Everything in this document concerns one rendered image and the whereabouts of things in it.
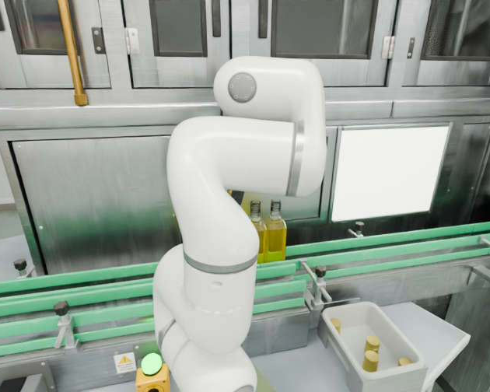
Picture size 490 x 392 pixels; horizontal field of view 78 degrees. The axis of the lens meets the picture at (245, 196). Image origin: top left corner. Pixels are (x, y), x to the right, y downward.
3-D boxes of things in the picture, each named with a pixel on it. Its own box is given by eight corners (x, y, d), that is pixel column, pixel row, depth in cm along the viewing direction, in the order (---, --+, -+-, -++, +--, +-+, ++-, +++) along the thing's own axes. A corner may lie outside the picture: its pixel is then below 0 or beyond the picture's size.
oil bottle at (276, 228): (278, 272, 97) (281, 211, 89) (284, 283, 92) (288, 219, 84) (261, 274, 96) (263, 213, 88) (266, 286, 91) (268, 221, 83)
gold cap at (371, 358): (379, 372, 76) (383, 360, 74) (367, 376, 75) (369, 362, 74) (371, 361, 79) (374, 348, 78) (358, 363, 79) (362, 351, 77)
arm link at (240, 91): (221, 162, 54) (306, 171, 52) (186, 194, 33) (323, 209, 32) (226, 63, 49) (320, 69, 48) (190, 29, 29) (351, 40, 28)
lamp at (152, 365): (162, 358, 74) (161, 348, 73) (162, 374, 70) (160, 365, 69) (142, 362, 73) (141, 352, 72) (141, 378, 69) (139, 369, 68)
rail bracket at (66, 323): (84, 344, 71) (72, 298, 66) (75, 372, 64) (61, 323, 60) (65, 348, 70) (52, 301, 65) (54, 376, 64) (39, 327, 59)
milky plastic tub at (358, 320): (368, 322, 94) (372, 299, 91) (423, 390, 74) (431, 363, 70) (316, 332, 90) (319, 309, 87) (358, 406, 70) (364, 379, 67)
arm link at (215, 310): (201, 285, 29) (144, 219, 41) (197, 446, 37) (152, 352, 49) (276, 258, 34) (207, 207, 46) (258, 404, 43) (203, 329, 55)
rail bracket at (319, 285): (306, 281, 92) (309, 245, 87) (332, 322, 76) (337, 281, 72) (296, 283, 91) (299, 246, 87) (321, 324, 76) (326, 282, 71)
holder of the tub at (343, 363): (358, 311, 99) (361, 292, 96) (421, 390, 74) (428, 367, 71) (309, 320, 95) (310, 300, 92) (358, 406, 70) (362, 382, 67)
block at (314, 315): (306, 304, 93) (308, 285, 90) (320, 327, 84) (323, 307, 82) (295, 306, 92) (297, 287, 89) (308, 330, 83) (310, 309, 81)
